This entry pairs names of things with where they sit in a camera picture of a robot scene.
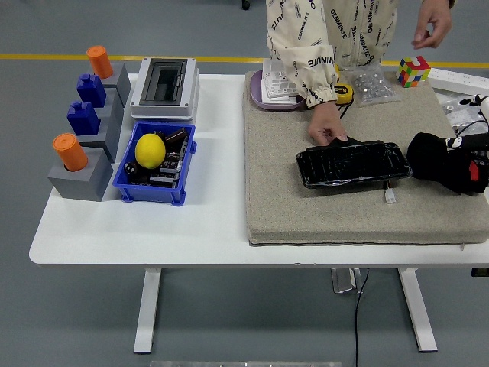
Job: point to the person's right hand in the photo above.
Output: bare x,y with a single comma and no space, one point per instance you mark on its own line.
324,124

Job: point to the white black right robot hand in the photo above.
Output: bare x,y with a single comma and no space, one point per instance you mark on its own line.
479,147

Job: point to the person's left hand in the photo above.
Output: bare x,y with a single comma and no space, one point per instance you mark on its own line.
437,19

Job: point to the black glossy panel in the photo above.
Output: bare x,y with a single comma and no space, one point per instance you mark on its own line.
351,164

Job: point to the black rag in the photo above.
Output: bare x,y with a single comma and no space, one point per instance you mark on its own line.
428,156

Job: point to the person's right forearm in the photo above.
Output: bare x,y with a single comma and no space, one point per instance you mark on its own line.
311,72

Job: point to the yellow tape measure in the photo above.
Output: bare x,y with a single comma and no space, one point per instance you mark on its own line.
345,96

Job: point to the clear bag of small parts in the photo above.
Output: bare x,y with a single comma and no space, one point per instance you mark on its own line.
456,112

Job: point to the multicoloured puzzle cube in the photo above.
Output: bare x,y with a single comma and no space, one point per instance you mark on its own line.
412,72

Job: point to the clear bag of metal nuts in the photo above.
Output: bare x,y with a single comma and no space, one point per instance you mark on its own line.
372,86

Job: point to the grey-brown mat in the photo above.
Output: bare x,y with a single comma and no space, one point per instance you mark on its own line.
279,172

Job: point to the purple tray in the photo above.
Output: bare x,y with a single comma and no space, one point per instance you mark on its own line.
256,95

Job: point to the white connector plug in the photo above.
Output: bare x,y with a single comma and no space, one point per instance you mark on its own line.
390,198

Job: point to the person's torso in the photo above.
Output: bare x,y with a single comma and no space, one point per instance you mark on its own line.
305,23

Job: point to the black table control box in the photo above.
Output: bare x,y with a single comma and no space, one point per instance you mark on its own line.
480,272

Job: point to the black chair castor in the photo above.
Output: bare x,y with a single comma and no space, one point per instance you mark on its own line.
246,4

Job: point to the brown cylinder capacitor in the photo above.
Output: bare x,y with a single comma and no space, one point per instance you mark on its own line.
176,135

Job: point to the black circuit board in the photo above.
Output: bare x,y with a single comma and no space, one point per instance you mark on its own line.
176,154
164,179

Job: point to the white table leg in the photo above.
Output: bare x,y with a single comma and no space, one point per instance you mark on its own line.
147,306
418,306

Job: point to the yellow lemon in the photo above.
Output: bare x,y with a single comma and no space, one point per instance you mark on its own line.
150,151

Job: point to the blue plastic bin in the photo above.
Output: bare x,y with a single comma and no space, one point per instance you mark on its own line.
153,193

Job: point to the black cylinder capacitor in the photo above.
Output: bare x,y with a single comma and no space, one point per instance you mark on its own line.
131,168

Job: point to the grey holder block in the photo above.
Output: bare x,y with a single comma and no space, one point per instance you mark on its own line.
123,84
76,185
111,137
115,103

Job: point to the orange cylinder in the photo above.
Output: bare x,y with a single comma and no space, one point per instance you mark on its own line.
100,61
70,153

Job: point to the blue block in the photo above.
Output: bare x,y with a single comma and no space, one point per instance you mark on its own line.
91,91
83,119

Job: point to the white perforated rail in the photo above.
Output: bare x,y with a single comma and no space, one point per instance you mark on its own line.
458,82

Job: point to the white plastic frame part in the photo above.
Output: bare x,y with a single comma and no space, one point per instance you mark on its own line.
273,82

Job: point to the metal bracket under table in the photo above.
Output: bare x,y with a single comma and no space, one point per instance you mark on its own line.
344,281

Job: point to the grey electrical enclosure box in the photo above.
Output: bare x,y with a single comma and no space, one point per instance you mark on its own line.
164,109

